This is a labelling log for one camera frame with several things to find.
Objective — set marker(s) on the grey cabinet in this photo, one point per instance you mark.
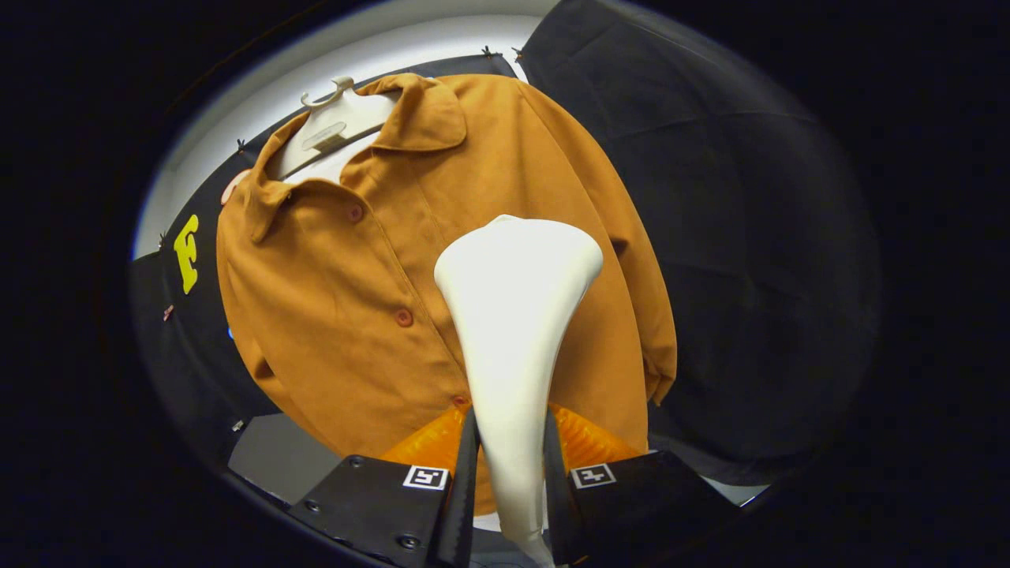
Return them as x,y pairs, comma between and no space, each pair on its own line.
276,457

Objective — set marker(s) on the orange button shirt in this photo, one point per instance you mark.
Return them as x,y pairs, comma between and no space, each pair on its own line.
355,300

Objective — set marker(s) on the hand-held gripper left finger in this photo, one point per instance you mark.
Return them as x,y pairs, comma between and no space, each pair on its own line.
464,513

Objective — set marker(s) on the white garment steamer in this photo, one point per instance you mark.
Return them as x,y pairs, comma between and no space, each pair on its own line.
513,315

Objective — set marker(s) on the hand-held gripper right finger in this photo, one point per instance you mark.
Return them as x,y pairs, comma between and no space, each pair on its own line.
556,513

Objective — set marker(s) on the black backdrop cloth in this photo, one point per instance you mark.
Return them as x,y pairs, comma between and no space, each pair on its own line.
750,237

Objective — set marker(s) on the white clothes hanger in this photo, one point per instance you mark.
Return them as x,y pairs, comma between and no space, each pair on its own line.
339,122

